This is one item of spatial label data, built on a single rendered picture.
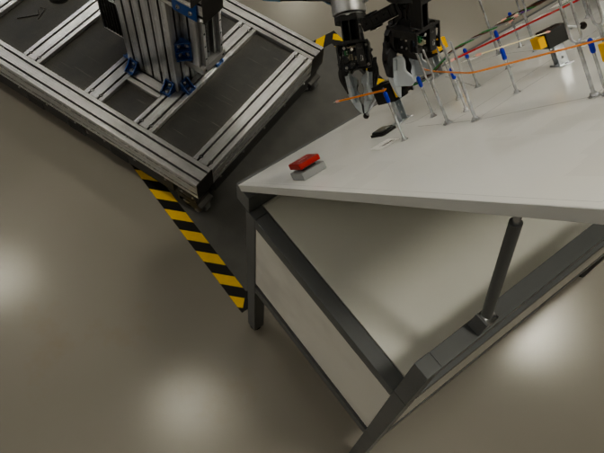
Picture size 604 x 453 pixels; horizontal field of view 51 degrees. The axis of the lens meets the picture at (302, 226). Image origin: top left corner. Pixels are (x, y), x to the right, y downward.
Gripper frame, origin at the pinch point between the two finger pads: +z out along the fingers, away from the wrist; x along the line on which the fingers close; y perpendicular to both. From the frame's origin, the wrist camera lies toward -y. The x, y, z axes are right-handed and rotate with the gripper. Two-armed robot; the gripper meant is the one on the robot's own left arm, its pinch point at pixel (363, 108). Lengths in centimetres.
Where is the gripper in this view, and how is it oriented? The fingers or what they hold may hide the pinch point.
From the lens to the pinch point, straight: 147.3
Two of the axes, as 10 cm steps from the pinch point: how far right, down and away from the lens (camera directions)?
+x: 9.7, -1.2, -2.1
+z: 1.5, 9.8, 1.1
